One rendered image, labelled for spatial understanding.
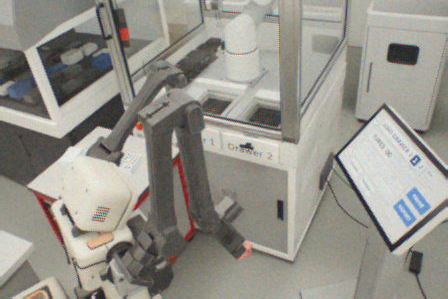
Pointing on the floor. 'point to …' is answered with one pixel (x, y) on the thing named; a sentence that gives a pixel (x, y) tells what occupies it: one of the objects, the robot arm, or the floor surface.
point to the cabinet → (275, 188)
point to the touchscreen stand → (377, 282)
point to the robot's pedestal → (15, 266)
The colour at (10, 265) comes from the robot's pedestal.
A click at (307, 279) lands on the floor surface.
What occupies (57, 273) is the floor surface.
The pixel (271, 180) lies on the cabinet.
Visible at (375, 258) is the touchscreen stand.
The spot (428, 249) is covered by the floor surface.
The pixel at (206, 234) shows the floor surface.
